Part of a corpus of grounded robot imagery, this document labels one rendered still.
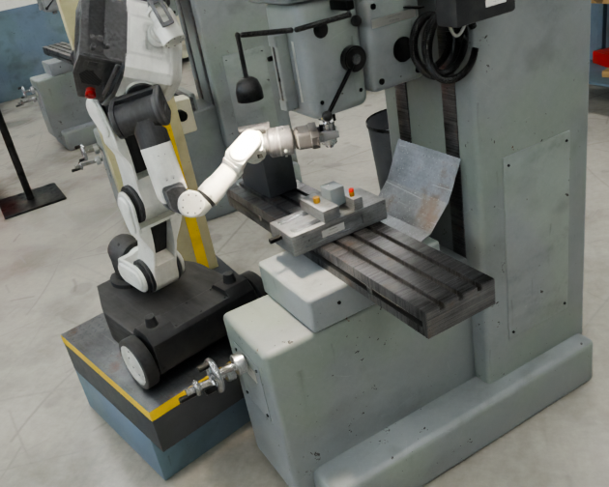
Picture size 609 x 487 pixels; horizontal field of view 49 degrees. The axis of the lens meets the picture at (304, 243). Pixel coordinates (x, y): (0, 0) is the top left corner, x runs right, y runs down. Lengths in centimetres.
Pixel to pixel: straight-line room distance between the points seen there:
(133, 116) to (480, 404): 151
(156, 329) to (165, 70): 94
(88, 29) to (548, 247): 164
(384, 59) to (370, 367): 98
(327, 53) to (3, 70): 915
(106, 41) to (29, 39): 884
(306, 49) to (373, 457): 132
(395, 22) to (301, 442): 131
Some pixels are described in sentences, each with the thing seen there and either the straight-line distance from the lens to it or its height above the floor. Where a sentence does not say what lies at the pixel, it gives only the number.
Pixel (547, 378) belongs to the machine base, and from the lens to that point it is 267.
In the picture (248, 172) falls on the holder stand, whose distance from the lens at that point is 257.
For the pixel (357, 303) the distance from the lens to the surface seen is 206.
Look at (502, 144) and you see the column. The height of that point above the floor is 109.
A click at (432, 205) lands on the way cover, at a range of 220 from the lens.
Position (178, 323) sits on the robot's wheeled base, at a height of 59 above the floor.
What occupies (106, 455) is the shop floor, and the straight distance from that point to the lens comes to 297.
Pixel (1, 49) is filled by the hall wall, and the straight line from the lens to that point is 1077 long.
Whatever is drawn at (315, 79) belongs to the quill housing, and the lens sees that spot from 186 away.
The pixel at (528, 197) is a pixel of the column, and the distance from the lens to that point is 231.
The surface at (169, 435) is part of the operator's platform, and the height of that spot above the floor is 26.
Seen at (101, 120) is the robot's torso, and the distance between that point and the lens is 232.
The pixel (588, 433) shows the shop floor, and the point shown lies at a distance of 270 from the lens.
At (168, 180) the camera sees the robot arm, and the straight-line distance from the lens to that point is 192.
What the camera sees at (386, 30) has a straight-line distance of 194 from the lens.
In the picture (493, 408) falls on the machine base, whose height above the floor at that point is 17.
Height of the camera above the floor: 186
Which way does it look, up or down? 27 degrees down
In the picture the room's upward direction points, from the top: 11 degrees counter-clockwise
